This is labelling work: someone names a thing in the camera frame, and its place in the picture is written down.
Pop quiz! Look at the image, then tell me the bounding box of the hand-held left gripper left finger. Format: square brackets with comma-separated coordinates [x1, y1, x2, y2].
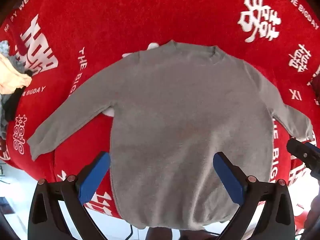
[27, 151, 112, 240]

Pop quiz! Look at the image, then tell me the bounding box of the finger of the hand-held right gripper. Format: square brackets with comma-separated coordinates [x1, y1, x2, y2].
[286, 138, 320, 178]

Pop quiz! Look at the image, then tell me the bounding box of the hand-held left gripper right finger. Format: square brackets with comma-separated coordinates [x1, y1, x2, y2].
[212, 151, 295, 240]

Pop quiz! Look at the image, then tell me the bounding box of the grey sweater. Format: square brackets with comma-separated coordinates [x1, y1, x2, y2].
[27, 40, 314, 230]

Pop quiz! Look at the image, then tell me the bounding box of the pile of clothes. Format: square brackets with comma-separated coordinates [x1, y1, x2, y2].
[0, 40, 25, 140]

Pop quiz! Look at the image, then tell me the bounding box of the black cloth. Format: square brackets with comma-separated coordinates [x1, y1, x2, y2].
[4, 70, 33, 122]

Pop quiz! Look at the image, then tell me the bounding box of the cream cloth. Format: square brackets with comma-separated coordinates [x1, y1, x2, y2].
[0, 54, 33, 95]

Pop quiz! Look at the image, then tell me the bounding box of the red printed blanket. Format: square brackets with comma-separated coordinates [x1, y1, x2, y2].
[0, 0, 320, 232]

